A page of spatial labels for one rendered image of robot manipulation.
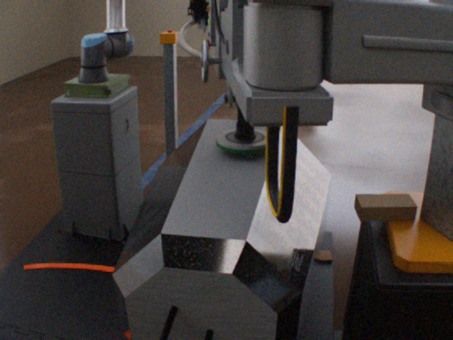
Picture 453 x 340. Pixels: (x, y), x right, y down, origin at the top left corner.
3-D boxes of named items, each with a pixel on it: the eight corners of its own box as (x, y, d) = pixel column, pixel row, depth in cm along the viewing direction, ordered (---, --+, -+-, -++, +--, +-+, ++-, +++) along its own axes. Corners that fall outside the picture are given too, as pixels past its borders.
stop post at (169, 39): (188, 164, 405) (186, 30, 363) (182, 174, 387) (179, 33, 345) (163, 163, 408) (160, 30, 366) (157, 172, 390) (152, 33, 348)
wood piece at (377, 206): (406, 206, 163) (408, 193, 161) (415, 220, 154) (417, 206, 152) (353, 207, 164) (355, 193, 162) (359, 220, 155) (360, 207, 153)
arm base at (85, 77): (72, 82, 271) (72, 66, 268) (86, 76, 289) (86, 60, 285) (100, 84, 268) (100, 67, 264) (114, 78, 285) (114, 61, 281)
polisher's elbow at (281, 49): (304, 73, 128) (306, 1, 121) (336, 91, 111) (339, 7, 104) (234, 74, 124) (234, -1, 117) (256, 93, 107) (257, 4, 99)
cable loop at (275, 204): (292, 236, 121) (300, 108, 108) (278, 237, 120) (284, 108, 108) (275, 195, 142) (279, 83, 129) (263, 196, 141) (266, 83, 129)
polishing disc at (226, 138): (210, 147, 185) (210, 144, 185) (223, 129, 204) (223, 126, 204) (268, 151, 181) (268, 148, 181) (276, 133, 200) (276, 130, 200)
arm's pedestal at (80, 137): (56, 235, 297) (38, 104, 264) (90, 201, 342) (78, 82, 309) (125, 248, 286) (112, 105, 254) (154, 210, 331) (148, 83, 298)
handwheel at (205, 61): (232, 87, 164) (232, 42, 159) (201, 87, 163) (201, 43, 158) (227, 77, 178) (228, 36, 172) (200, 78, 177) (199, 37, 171)
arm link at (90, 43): (75, 64, 273) (76, 35, 266) (97, 60, 286) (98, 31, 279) (91, 67, 265) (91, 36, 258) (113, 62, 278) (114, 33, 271)
